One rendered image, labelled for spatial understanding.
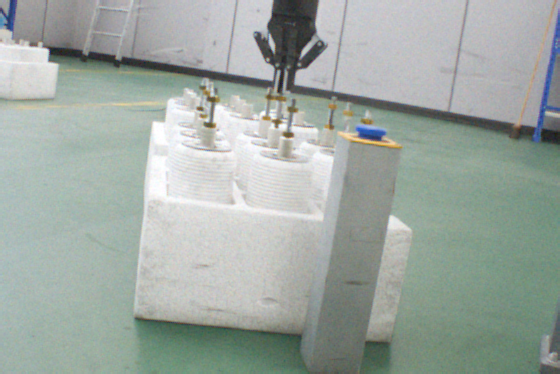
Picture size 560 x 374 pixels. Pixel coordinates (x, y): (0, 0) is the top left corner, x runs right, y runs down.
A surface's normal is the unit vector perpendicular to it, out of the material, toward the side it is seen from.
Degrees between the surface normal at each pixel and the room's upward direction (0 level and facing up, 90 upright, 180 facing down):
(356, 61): 90
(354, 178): 90
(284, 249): 90
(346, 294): 90
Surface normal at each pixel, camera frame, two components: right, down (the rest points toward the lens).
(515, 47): -0.39, 0.08
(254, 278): 0.10, 0.17
